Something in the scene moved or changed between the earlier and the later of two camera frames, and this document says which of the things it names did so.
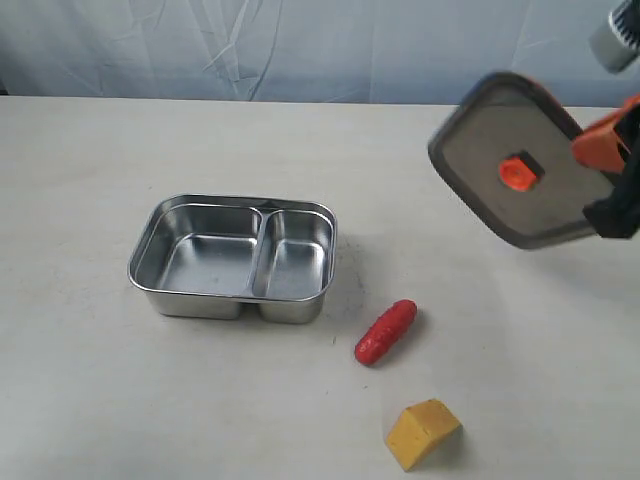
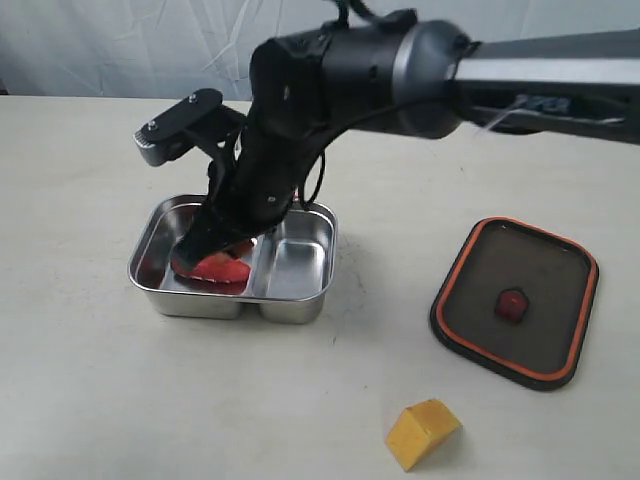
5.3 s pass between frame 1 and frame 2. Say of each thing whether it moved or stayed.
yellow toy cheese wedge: stayed
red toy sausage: moved
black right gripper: moved
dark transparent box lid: moved
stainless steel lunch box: stayed
